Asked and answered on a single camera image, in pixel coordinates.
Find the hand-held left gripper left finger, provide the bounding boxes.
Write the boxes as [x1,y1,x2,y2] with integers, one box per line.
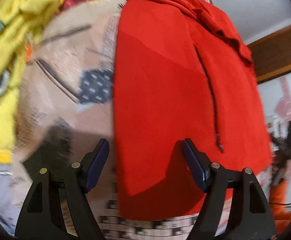
[15,138,110,240]

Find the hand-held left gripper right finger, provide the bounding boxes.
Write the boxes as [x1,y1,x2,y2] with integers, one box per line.
[182,138,277,240]

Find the red zip jacket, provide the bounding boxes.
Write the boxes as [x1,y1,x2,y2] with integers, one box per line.
[113,0,273,222]

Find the wooden wardrobe with heart door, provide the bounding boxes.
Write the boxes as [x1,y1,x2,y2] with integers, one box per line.
[247,21,291,205]

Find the bed with printed sheet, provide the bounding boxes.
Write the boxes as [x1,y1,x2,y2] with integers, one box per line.
[0,0,273,240]

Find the yellow printed blanket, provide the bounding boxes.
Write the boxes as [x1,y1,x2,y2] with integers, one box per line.
[0,0,72,167]

